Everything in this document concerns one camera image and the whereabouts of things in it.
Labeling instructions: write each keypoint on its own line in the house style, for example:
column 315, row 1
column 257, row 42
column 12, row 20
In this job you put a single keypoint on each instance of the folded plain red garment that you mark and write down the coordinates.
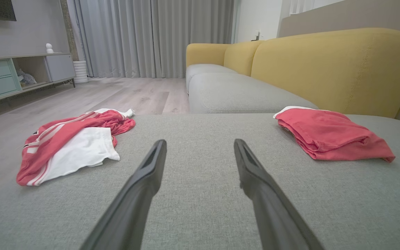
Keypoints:
column 325, row 135

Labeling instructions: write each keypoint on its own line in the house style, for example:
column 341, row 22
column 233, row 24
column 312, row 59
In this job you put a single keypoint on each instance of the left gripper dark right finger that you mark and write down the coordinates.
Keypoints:
column 273, row 208

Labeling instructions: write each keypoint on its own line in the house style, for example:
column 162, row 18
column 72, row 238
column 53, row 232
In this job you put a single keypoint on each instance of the large grey sofa seat cushion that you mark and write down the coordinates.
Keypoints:
column 203, row 215

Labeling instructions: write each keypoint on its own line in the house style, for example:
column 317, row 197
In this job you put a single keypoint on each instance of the narrow yellow sofa backrest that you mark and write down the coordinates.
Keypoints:
column 240, row 57

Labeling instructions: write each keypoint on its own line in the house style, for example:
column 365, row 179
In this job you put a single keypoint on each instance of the small white round figurine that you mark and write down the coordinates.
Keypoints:
column 49, row 48

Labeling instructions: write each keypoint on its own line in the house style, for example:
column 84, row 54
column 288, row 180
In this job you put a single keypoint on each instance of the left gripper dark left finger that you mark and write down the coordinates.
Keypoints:
column 134, row 201

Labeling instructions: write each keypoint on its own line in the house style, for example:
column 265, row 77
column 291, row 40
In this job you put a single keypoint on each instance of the grey cabinet door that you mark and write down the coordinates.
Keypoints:
column 60, row 67

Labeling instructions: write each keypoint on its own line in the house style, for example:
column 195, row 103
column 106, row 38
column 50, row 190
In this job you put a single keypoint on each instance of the grey pleated curtain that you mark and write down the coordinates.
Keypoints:
column 196, row 31
column 116, row 38

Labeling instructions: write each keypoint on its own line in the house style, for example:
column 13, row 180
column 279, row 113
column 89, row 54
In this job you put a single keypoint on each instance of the wide yellow sofa backrest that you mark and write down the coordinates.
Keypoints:
column 325, row 66

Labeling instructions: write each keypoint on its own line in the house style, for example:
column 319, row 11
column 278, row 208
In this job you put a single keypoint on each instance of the red white basketball jersey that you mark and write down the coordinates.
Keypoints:
column 61, row 135

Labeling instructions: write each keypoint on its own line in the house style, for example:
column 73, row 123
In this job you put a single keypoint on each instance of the white ribbed cylinder appliance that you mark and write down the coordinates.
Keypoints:
column 80, row 72

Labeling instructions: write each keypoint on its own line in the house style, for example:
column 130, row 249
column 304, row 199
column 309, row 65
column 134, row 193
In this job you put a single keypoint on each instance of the low wooden tv cabinet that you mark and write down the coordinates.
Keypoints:
column 33, row 60

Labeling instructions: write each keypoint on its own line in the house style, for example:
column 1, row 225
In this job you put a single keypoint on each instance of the clutter in cabinet shelf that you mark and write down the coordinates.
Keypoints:
column 25, row 78

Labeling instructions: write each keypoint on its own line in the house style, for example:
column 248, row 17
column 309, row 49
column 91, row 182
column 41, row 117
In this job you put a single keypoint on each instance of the yellow sofa armrest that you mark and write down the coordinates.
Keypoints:
column 203, row 53

